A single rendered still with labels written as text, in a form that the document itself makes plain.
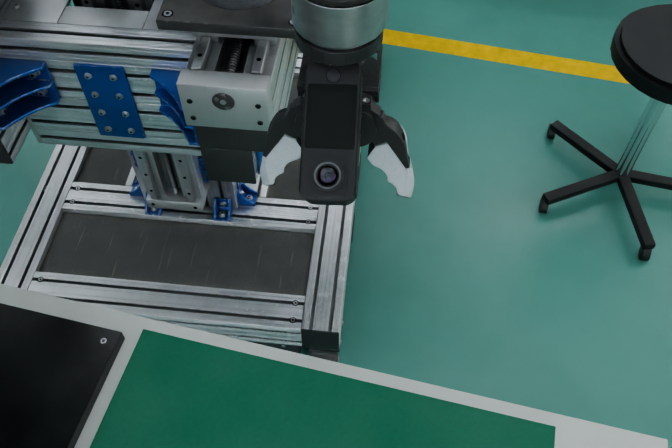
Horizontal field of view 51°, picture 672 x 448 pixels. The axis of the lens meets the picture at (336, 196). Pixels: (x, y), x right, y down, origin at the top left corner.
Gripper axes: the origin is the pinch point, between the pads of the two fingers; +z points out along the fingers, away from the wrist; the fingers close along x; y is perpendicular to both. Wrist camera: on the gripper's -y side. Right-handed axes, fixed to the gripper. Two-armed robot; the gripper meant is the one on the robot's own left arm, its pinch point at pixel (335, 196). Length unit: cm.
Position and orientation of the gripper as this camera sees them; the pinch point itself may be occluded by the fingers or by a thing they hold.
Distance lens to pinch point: 70.4
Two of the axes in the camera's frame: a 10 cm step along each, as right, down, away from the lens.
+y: 1.0, -7.9, 6.0
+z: 0.0, 6.0, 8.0
